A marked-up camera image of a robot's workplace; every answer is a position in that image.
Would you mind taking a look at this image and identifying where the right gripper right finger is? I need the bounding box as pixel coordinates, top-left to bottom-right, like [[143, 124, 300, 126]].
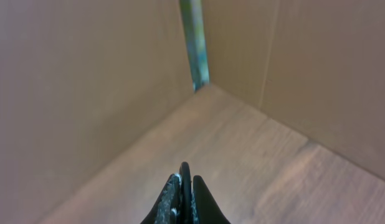
[[192, 175, 230, 224]]

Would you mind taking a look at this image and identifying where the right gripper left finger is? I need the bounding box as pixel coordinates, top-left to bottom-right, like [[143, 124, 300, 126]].
[[141, 173, 181, 224]]

